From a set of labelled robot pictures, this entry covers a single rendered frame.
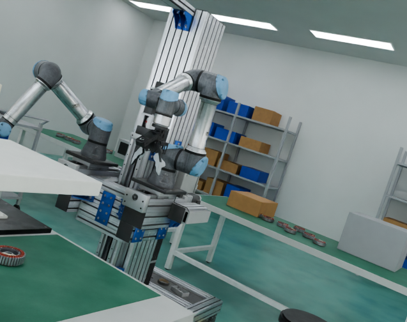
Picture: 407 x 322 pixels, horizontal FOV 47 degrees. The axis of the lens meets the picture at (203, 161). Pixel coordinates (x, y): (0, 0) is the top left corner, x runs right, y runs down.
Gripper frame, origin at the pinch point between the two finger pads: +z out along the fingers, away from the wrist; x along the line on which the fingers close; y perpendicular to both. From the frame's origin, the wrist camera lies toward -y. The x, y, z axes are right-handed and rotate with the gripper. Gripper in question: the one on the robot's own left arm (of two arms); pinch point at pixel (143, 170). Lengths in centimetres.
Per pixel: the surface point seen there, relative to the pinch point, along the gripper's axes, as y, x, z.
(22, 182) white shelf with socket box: -99, -39, -4
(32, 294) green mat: -57, -12, 40
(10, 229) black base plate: -29, 34, 38
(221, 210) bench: 217, 52, 41
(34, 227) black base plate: -17, 34, 38
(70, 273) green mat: -32, -4, 40
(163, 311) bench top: -22, -40, 40
